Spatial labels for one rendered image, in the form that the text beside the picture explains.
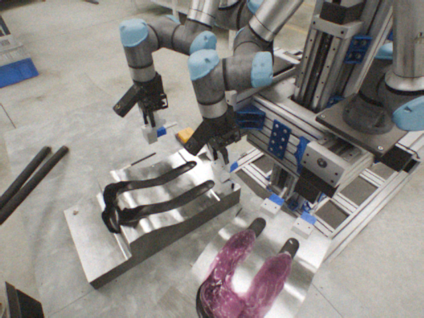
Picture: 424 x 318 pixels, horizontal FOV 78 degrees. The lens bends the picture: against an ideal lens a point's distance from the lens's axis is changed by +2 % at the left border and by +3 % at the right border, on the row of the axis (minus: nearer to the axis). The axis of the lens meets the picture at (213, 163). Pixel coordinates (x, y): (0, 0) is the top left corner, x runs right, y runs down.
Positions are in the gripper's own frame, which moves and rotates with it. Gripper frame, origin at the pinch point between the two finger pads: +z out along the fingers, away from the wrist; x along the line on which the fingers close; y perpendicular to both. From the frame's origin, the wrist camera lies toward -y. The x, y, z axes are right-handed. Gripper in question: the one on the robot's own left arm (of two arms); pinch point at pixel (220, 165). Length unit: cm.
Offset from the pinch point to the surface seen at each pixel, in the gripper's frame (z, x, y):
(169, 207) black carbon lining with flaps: 2.6, -0.5, -20.5
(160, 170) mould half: 1.5, 14.6, -15.8
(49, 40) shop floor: 35, 412, -18
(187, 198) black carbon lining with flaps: 4.3, -0.1, -14.3
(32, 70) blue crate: 36, 313, -52
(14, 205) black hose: -8, 25, -57
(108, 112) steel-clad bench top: 2, 70, -18
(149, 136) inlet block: -5.4, 25.5, -12.4
